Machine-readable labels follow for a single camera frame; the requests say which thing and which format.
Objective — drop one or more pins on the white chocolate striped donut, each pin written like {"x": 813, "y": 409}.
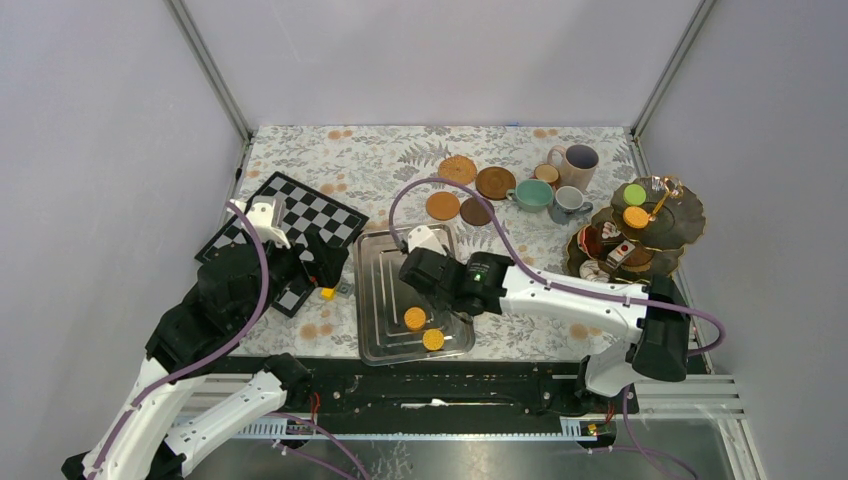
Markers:
{"x": 591, "y": 270}

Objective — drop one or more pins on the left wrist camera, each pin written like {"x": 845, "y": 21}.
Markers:
{"x": 265, "y": 213}

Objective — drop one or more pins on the chocolate cake slice with cherry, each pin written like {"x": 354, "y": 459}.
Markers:
{"x": 619, "y": 254}

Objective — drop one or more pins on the chocolate cake slice pink topping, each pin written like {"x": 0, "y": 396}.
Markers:
{"x": 609, "y": 233}

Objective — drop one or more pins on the red frosted donut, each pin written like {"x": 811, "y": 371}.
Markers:
{"x": 584, "y": 241}

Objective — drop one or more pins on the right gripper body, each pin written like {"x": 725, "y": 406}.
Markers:
{"x": 447, "y": 300}

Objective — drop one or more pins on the orange waffle cookie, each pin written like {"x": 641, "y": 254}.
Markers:
{"x": 635, "y": 217}

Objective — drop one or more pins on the black white chessboard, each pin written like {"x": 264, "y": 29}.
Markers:
{"x": 304, "y": 207}

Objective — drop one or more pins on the stainless steel tray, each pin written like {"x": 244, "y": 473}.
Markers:
{"x": 381, "y": 300}

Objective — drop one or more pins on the dark walnut coaster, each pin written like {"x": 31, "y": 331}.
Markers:
{"x": 476, "y": 212}

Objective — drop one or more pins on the brown wooden saucer coaster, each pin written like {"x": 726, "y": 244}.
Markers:
{"x": 494, "y": 182}

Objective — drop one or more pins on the small grey block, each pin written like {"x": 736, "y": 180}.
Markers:
{"x": 345, "y": 289}

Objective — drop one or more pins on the aluminium frame post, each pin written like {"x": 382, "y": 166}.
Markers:
{"x": 193, "y": 37}
{"x": 688, "y": 38}

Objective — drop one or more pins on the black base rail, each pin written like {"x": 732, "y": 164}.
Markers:
{"x": 435, "y": 397}

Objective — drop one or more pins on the three tier black cake stand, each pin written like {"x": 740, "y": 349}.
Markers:
{"x": 678, "y": 220}

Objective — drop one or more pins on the aluminium frame post right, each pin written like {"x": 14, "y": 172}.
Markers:
{"x": 688, "y": 38}

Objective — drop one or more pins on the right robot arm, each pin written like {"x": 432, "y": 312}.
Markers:
{"x": 651, "y": 331}

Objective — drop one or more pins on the yellow block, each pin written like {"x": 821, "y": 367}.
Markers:
{"x": 328, "y": 293}

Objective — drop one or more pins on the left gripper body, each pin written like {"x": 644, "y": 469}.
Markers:
{"x": 285, "y": 269}

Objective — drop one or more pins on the green macaron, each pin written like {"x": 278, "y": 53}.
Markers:
{"x": 634, "y": 195}

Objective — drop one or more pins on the yellow waffle cookie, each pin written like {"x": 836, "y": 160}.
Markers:
{"x": 433, "y": 340}

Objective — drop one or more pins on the light orange wooden coaster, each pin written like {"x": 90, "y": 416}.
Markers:
{"x": 442, "y": 206}

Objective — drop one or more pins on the aluminium frame post left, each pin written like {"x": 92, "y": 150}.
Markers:
{"x": 193, "y": 37}

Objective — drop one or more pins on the woven rattan coaster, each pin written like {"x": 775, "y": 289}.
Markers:
{"x": 458, "y": 168}

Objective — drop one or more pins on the mint green cup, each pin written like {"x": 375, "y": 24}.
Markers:
{"x": 532, "y": 195}

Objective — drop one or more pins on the small red cup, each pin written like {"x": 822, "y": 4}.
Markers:
{"x": 547, "y": 173}

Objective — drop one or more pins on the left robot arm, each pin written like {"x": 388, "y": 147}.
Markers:
{"x": 183, "y": 351}

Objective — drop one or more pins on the grey patterned mug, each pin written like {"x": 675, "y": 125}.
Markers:
{"x": 568, "y": 204}

